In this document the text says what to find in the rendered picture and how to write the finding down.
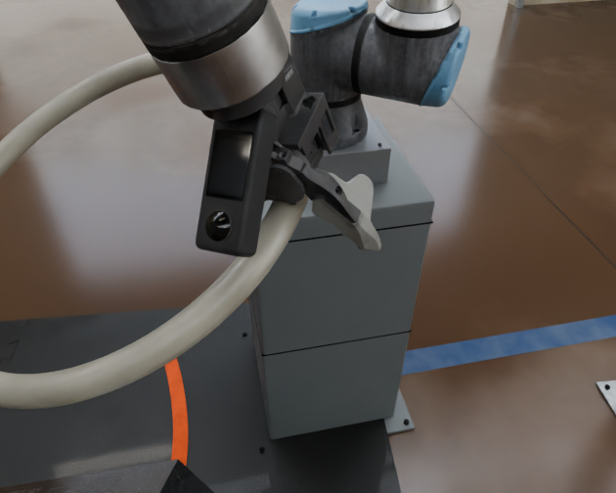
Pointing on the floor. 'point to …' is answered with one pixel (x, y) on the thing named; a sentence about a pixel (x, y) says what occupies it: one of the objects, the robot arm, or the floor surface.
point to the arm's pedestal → (342, 313)
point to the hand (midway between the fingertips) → (308, 246)
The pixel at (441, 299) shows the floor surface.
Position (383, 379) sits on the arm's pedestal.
